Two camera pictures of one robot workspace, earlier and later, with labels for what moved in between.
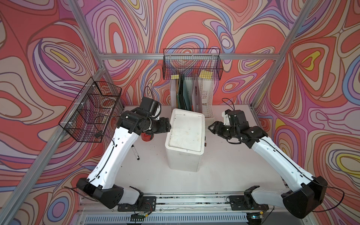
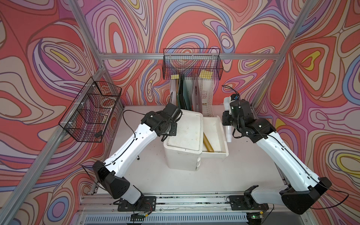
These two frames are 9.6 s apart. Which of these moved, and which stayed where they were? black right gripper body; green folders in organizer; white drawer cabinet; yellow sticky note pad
Moved: black right gripper body
Stayed: green folders in organizer; white drawer cabinet; yellow sticky note pad
